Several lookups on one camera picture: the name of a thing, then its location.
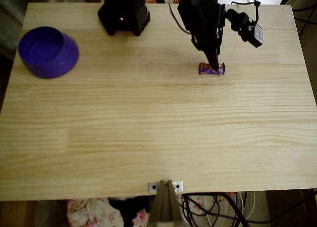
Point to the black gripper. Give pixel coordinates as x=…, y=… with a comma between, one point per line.
x=210, y=44

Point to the purple orange candy wrapper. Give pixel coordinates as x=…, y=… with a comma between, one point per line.
x=204, y=69

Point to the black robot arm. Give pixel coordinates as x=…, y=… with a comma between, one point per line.
x=123, y=11

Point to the purple plastic bowl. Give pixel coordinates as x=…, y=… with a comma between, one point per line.
x=42, y=51

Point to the black fabric item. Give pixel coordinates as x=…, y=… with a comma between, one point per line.
x=128, y=209

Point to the floral pink white cloth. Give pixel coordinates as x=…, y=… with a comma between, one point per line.
x=84, y=212

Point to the grey green curtain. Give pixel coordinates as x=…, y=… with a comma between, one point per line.
x=12, y=14

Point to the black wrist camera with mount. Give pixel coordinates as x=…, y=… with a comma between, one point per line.
x=247, y=31

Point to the silver metal bracket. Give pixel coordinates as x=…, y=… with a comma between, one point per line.
x=152, y=187

